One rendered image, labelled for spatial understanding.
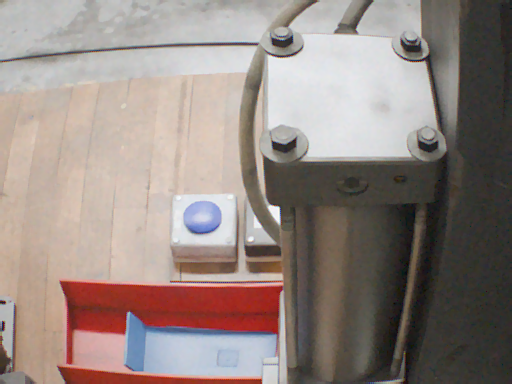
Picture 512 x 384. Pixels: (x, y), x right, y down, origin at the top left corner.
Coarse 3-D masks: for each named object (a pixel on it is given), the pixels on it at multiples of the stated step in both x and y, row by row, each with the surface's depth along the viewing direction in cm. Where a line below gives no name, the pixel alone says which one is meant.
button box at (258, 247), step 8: (248, 208) 126; (248, 216) 126; (248, 224) 125; (256, 224) 125; (248, 232) 124; (256, 232) 124; (264, 232) 124; (248, 240) 124; (256, 240) 124; (264, 240) 124; (272, 240) 124; (248, 248) 124; (256, 248) 124; (264, 248) 124; (272, 248) 124; (280, 248) 124; (248, 256) 125; (256, 256) 125; (264, 256) 125; (272, 256) 125; (280, 256) 125
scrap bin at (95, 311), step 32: (64, 288) 119; (96, 288) 118; (128, 288) 118; (160, 288) 117; (192, 288) 117; (224, 288) 117; (256, 288) 117; (64, 320) 118; (96, 320) 121; (160, 320) 121; (192, 320) 121; (224, 320) 121; (256, 320) 121; (64, 352) 115; (96, 352) 118
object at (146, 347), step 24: (144, 336) 119; (168, 336) 119; (192, 336) 119; (216, 336) 119; (240, 336) 119; (264, 336) 119; (144, 360) 117; (168, 360) 117; (192, 360) 117; (216, 360) 117; (240, 360) 117
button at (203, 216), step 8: (192, 208) 126; (200, 208) 126; (208, 208) 126; (216, 208) 126; (184, 216) 125; (192, 216) 125; (200, 216) 125; (208, 216) 125; (216, 216) 125; (192, 224) 124; (200, 224) 124; (208, 224) 124; (216, 224) 124; (200, 232) 124; (208, 232) 124
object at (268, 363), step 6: (264, 360) 86; (270, 360) 86; (276, 360) 85; (264, 366) 85; (270, 366) 85; (276, 366) 85; (264, 372) 85; (270, 372) 85; (276, 372) 85; (264, 378) 85; (270, 378) 85; (276, 378) 85
